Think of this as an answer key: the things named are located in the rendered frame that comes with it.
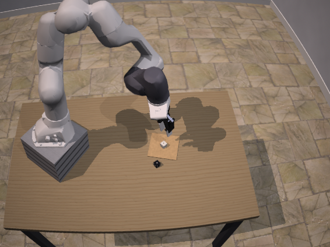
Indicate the tan square mat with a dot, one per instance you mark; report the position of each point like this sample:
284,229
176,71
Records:
169,152

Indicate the black die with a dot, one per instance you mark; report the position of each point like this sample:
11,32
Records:
156,163

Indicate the white die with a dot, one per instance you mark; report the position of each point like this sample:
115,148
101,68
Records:
163,144

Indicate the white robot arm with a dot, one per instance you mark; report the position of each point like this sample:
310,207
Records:
54,129

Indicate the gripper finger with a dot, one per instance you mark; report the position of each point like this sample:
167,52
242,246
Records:
161,125
169,125

